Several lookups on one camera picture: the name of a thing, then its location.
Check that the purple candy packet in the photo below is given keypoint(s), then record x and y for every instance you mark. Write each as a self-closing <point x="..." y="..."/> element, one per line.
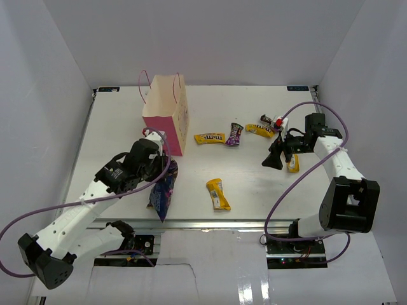
<point x="235" y="134"/>

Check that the purple snack chip bag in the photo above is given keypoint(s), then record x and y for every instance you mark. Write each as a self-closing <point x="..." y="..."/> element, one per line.
<point x="161" y="194"/>

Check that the blue label sticker right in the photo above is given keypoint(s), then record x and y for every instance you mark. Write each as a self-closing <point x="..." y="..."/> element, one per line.
<point x="298" y="88"/>

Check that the blue label sticker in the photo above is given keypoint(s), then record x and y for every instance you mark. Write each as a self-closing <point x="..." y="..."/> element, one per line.
<point x="298" y="88"/>
<point x="109" y="89"/>

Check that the yellow m&m packet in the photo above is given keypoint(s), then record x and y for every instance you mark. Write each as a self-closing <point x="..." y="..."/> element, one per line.
<point x="210" y="138"/>
<point x="259" y="130"/>

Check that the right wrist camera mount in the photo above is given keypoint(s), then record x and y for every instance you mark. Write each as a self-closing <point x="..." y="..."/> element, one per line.
<point x="281" y="126"/>

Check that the aluminium front rail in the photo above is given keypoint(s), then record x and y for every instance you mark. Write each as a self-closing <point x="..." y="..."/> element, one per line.
<point x="274" y="225"/>

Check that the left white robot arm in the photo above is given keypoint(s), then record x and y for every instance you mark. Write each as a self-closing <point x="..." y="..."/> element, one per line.
<point x="52" y="253"/>

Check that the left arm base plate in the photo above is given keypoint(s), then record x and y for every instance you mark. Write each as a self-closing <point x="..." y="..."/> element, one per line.
<point x="136" y="244"/>

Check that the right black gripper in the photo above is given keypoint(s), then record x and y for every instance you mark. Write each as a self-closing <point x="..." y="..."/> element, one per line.
<point x="273" y="160"/>

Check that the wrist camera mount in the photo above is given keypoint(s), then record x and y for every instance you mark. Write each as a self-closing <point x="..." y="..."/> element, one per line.
<point x="156" y="137"/>
<point x="281" y="126"/>

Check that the brown snickers bar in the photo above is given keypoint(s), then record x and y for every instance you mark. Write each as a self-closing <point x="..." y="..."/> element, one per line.
<point x="266" y="120"/>

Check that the pink paper gift bag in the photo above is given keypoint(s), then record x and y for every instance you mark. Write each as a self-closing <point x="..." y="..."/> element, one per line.
<point x="166" y="109"/>

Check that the yellow packet under gripper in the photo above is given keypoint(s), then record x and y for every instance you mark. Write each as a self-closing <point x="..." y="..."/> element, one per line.
<point x="293" y="165"/>

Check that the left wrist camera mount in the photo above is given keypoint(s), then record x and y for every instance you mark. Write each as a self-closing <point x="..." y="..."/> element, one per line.
<point x="156" y="137"/>

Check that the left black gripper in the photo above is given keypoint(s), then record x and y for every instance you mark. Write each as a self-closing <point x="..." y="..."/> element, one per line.
<point x="160" y="157"/>

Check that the blue label sticker left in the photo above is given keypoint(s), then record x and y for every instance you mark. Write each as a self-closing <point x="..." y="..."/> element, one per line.
<point x="109" y="89"/>

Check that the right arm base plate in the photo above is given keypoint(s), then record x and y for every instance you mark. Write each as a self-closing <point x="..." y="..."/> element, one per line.
<point x="292" y="247"/>

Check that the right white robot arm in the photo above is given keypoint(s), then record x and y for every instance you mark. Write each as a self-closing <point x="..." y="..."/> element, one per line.
<point x="349" y="204"/>

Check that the yellow candy packet front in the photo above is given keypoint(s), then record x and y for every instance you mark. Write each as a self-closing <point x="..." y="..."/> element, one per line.
<point x="215" y="188"/>

